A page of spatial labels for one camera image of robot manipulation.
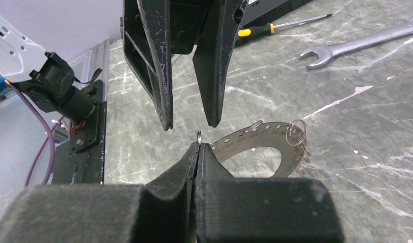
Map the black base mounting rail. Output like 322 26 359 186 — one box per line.
51 80 107 184

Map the yellow black screwdriver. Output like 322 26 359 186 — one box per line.
235 14 332 47

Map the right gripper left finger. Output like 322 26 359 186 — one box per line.
0 142 199 242

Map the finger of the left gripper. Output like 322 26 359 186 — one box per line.
193 1 247 128
122 0 173 131

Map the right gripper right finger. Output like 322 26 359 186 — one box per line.
195 144 345 242

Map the silver open-end wrench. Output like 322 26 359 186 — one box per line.
299 21 413 70

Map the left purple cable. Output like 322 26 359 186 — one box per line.
5 79 64 188

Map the black flat box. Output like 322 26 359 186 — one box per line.
241 0 312 28

